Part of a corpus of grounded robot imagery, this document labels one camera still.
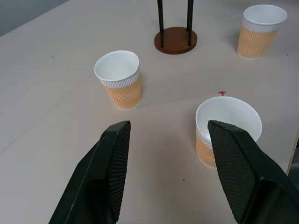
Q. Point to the orange white ribbed paper cup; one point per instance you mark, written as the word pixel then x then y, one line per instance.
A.
pixel 121 81
pixel 224 116
pixel 259 35

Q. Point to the small red table mark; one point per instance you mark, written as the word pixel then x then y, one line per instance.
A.
pixel 222 93

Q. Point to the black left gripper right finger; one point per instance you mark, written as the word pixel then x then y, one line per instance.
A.
pixel 245 172

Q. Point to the brown round stand with rods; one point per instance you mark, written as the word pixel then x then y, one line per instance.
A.
pixel 175 39

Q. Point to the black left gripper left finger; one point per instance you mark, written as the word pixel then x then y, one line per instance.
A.
pixel 98 177

